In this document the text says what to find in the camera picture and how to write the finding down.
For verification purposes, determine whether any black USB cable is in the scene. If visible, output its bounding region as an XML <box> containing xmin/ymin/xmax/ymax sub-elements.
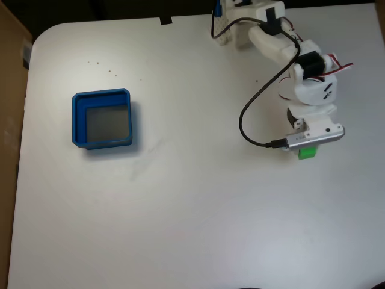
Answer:
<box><xmin>210</xmin><ymin>17</ymin><xmax>302</xmax><ymax>151</ymax></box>

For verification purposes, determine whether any red white servo wire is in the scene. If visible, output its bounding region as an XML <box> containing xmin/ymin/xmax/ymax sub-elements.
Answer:
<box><xmin>323</xmin><ymin>53</ymin><xmax>354</xmax><ymax>81</ymax></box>

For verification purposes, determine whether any blue square box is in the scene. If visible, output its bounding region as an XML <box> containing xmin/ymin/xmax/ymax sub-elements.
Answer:
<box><xmin>71</xmin><ymin>87</ymin><xmax>143</xmax><ymax>152</ymax></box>

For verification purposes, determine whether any green cube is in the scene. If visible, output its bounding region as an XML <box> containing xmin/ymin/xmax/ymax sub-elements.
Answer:
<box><xmin>297</xmin><ymin>146</ymin><xmax>318</xmax><ymax>161</ymax></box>

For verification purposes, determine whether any silver camera box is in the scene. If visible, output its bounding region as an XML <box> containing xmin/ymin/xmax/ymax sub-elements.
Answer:
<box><xmin>283</xmin><ymin>126</ymin><xmax>347</xmax><ymax>152</ymax></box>

